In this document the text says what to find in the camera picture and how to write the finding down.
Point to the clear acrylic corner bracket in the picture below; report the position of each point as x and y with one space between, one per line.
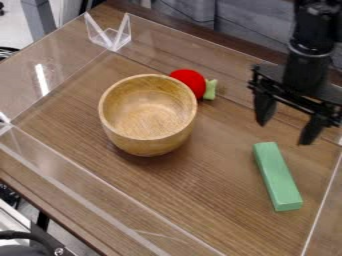
112 39

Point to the black metal bracket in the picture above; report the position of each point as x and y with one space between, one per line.
51 240

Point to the green rectangular block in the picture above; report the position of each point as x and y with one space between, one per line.
276 176

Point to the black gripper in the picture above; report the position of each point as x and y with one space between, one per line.
298 84

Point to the wooden bowl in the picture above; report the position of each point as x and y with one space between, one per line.
147 113

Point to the red plush fruit green leaf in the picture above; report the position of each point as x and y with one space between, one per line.
202 87

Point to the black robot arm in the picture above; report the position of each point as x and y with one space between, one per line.
316 24

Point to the clear acrylic tray wall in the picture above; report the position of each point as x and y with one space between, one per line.
112 222

